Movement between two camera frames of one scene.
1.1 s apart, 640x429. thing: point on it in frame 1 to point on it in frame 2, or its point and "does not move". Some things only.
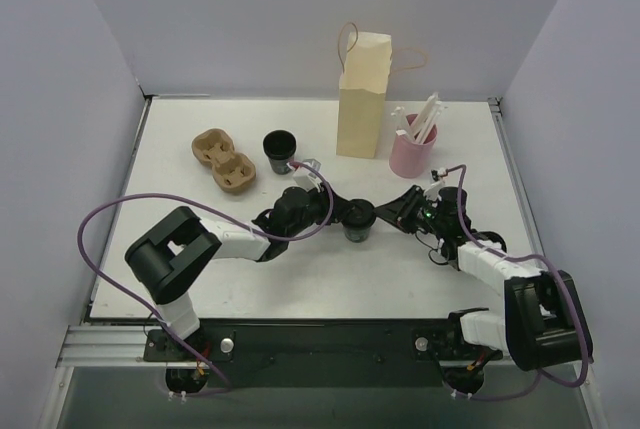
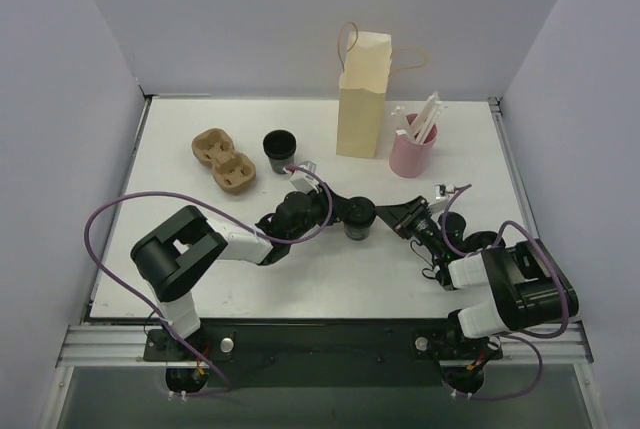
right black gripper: x=409 y=206 to x=410 y=217
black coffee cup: x=357 y=235 does not move
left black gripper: x=325 y=201 does not move
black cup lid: x=359 y=213 does not move
